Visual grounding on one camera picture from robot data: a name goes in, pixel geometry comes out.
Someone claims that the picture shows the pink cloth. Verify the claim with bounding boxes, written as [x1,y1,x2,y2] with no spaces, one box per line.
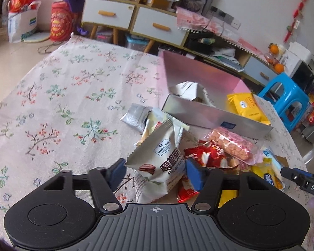
[176,6,268,58]

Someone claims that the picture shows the silver snack packet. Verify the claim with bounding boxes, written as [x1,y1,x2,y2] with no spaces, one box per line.
[120,104,153,134]

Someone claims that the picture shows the wooden shelf cabinet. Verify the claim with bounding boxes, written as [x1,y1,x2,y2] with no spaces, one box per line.
[81,0,192,50]

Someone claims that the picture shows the red patterned bag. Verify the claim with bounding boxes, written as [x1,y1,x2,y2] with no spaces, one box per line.
[50,1,75,42]

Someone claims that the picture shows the white drawer orange handle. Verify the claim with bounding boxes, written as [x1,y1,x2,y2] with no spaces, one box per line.
[132,6,189,48]
[81,0,137,30]

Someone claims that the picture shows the yellow snack packet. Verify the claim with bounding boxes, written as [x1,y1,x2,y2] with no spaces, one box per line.
[251,157,286,190]
[219,188,238,207]

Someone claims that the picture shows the pink white storage box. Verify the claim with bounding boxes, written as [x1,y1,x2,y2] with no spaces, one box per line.
[158,50,274,140]

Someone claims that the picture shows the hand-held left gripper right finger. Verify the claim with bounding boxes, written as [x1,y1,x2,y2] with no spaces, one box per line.
[186,158,276,213]

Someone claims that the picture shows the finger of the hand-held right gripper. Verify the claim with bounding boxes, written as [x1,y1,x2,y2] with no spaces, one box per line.
[280,166,308,188]

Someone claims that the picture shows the white nut snack packet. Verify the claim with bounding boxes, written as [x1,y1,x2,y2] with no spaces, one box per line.
[124,118,191,204]

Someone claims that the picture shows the pile of papers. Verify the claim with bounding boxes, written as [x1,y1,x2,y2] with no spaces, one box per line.
[209,47,245,72]

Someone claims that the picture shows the red hanging decoration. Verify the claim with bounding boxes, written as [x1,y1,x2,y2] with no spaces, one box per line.
[284,0,312,43]

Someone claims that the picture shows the red snack packet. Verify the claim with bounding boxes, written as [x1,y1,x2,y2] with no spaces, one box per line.
[183,141,229,168]
[176,175,200,203]

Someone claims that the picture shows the pink rice cracker packet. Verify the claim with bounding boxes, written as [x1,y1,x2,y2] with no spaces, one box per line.
[204,127,263,166]

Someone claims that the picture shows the round white disc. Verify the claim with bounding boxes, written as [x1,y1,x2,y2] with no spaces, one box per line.
[23,31,53,44]

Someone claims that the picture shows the wall socket strip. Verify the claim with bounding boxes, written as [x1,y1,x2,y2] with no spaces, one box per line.
[211,5,242,30]

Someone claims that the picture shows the cream snack packet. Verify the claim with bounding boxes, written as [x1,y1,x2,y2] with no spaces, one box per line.
[141,108,191,143]

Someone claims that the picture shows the pale blue drawer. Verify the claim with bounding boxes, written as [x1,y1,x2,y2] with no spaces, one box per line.
[243,56,278,85]

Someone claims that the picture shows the low wooden cabinet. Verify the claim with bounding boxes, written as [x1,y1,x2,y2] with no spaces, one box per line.
[184,29,280,87]

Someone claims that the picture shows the yellow biscuit packet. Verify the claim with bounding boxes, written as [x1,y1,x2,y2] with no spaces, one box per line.
[227,93,272,125]

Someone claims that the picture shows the white shopping bag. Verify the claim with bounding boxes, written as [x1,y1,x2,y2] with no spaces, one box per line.
[8,1,42,44]

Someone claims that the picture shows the clear box blue lid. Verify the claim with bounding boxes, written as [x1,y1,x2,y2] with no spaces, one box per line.
[125,34,150,52]

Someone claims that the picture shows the orange cardboard box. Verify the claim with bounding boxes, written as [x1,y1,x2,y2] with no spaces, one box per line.
[146,0,174,10]

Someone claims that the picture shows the white crumpled packet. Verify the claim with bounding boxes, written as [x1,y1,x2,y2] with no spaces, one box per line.
[169,82,215,108]

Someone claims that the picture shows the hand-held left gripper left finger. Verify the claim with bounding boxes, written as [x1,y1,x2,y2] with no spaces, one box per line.
[42,158,127,213]

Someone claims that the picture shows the blue plastic stool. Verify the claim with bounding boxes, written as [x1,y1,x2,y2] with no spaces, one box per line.
[256,73,313,133]

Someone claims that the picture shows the black bag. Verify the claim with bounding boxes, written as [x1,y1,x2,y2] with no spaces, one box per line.
[186,33,216,54]

